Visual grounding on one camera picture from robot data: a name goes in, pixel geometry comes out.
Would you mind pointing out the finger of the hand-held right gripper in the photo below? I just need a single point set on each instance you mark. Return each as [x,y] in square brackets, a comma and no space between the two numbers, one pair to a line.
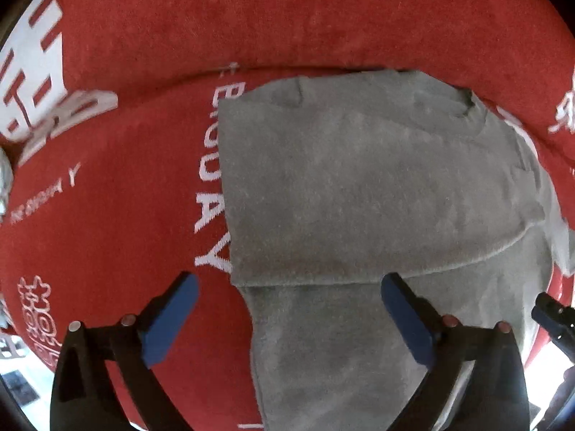
[557,318]

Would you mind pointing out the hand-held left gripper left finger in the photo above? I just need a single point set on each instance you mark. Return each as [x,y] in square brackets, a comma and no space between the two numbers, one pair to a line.
[173,309]

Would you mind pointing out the red printed blanket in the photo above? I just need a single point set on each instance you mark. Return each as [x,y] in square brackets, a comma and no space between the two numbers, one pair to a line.
[134,188]

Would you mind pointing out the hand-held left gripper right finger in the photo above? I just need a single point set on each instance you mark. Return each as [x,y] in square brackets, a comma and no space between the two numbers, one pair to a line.
[404,314]

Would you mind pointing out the grey small garment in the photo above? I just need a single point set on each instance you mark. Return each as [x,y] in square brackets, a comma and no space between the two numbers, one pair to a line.
[359,179]

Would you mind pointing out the white cloth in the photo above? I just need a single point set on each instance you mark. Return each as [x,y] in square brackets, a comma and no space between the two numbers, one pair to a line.
[4,179]

